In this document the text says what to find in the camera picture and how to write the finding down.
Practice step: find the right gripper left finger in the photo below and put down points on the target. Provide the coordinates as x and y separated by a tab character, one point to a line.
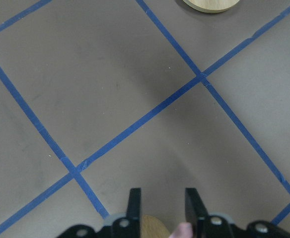
127	224

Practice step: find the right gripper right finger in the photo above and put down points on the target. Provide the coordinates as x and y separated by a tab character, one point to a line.
204	225

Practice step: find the pink chopstick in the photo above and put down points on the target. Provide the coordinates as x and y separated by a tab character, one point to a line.
183	230

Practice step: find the bamboo cup holder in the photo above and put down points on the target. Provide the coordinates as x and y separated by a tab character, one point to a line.
152	227

